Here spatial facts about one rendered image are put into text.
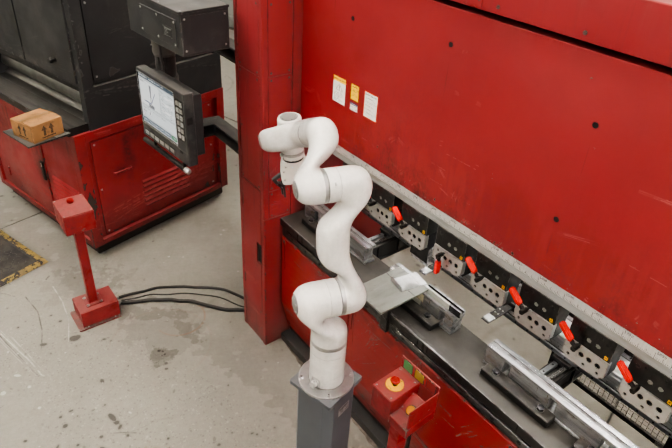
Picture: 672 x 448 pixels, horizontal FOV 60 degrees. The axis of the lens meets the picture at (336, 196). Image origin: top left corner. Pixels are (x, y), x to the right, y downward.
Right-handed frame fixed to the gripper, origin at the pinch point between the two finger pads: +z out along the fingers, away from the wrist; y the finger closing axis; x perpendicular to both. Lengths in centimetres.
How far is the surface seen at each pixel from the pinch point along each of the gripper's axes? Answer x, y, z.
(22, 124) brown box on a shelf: 153, -132, 32
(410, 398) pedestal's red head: -49, 30, 73
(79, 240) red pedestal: 102, -111, 82
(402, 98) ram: 13, 45, -25
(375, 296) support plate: -16, 26, 48
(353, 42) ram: 42, 35, -37
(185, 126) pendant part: 63, -38, 1
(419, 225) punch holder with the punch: -7, 47, 22
